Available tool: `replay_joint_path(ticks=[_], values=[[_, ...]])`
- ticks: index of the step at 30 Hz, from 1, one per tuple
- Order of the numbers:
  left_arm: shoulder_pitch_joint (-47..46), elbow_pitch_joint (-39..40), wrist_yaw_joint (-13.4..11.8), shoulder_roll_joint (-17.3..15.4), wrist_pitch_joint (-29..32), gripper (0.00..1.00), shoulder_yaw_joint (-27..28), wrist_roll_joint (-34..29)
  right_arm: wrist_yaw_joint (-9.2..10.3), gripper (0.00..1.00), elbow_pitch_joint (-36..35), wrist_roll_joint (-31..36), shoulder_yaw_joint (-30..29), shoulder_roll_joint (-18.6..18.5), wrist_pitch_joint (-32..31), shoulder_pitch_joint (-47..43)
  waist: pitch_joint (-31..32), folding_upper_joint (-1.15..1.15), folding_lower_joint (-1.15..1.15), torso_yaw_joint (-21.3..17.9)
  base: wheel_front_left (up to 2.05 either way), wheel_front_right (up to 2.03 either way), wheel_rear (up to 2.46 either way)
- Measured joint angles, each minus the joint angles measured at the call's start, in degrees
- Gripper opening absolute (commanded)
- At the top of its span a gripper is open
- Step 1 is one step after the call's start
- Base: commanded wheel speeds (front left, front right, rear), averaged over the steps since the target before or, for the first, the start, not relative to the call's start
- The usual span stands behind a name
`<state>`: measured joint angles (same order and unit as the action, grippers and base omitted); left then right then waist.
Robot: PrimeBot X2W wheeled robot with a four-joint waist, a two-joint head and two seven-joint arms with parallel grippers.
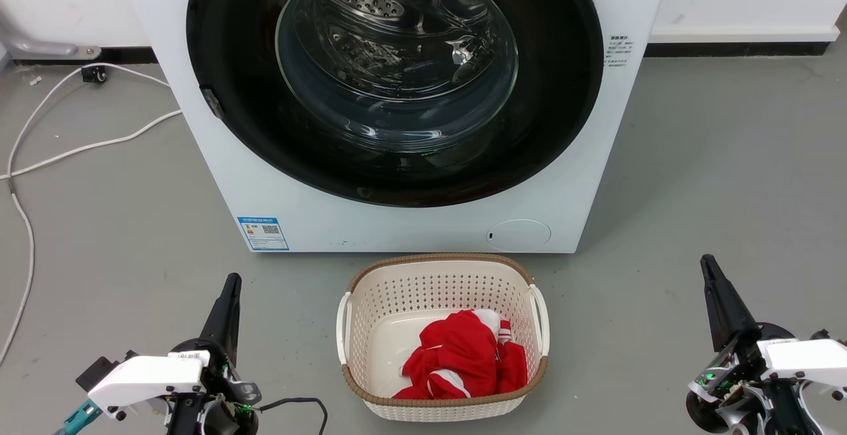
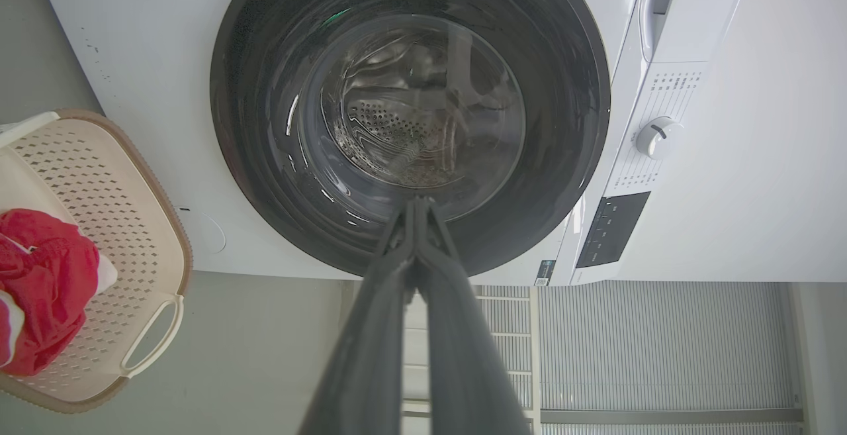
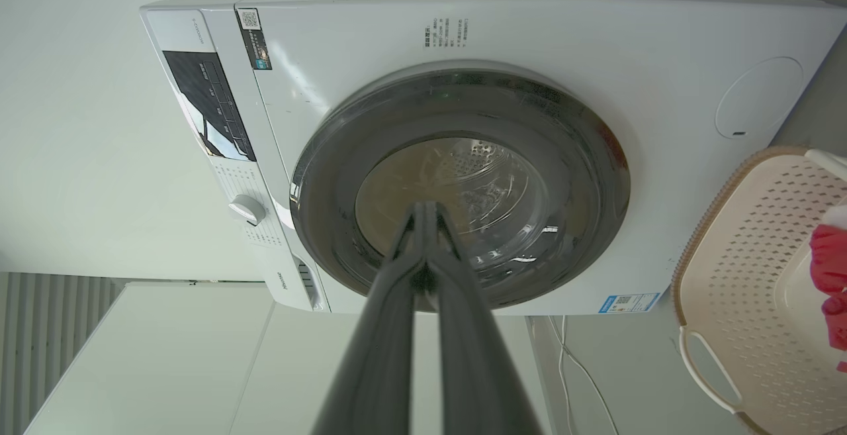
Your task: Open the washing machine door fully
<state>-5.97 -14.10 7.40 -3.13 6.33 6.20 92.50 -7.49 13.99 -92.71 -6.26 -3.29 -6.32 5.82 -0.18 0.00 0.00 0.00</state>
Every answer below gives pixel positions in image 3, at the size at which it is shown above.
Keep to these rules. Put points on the white ribbed radiator panel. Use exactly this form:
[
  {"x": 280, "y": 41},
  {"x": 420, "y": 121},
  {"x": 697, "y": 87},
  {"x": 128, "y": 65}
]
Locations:
[{"x": 46, "y": 329}]

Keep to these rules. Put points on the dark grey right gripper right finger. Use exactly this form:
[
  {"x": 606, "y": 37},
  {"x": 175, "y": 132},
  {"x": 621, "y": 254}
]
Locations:
[{"x": 476, "y": 362}]

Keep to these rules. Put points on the red garment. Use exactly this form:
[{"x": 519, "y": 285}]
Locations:
[{"x": 830, "y": 269}]

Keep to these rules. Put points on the white front-load washing machine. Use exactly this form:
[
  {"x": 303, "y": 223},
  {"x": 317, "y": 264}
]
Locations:
[{"x": 529, "y": 31}]

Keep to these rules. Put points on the white washer control knob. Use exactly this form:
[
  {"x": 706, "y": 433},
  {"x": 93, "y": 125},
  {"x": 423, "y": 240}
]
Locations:
[{"x": 246, "y": 209}]

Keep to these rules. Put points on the beige perforated laundry basket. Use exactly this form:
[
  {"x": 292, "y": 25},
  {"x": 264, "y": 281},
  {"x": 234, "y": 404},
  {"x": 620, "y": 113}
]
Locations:
[{"x": 748, "y": 289}]

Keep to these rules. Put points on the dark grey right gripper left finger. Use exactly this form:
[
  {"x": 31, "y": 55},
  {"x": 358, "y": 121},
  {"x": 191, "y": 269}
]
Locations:
[{"x": 380, "y": 355}]

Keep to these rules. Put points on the round dark glass washer door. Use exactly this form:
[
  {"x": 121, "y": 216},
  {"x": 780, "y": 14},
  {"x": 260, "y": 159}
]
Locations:
[{"x": 562, "y": 157}]

